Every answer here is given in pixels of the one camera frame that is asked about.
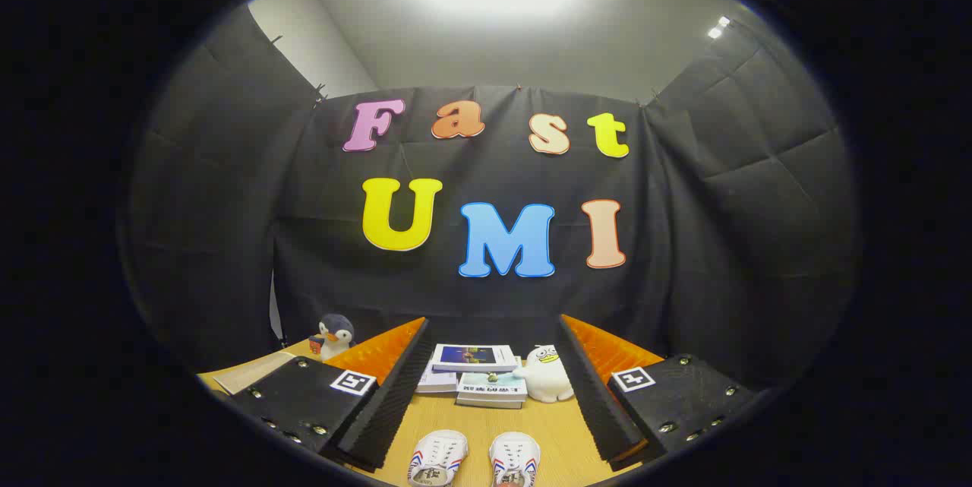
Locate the white duck plush toy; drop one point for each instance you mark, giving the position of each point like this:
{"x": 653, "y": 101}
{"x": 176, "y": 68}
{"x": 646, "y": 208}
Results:
{"x": 547, "y": 377}

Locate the grey penguin plush toy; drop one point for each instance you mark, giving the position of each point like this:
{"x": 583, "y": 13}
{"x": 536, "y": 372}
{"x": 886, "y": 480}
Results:
{"x": 334, "y": 335}

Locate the white sneaker shoe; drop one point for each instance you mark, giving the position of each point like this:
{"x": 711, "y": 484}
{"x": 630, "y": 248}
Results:
{"x": 515, "y": 460}
{"x": 438, "y": 459}

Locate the book with teal cover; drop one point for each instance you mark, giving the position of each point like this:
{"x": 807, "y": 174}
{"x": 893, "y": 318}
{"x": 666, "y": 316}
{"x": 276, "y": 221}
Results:
{"x": 492, "y": 388}

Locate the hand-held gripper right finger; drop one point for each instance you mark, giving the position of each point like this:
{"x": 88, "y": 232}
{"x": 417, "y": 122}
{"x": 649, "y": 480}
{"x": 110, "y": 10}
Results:
{"x": 600, "y": 403}

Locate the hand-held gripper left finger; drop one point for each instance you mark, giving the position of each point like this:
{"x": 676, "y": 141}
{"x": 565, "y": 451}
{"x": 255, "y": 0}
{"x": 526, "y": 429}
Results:
{"x": 387, "y": 411}

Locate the small ceiling spotlight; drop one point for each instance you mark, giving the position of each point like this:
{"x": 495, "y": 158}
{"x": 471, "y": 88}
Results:
{"x": 717, "y": 26}

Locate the beige fabric storage box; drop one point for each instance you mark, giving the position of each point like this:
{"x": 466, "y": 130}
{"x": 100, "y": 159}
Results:
{"x": 254, "y": 371}

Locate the black backdrop cloth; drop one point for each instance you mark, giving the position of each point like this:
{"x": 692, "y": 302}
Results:
{"x": 683, "y": 244}

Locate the dark thin book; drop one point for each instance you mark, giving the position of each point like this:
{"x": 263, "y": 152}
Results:
{"x": 490, "y": 404}

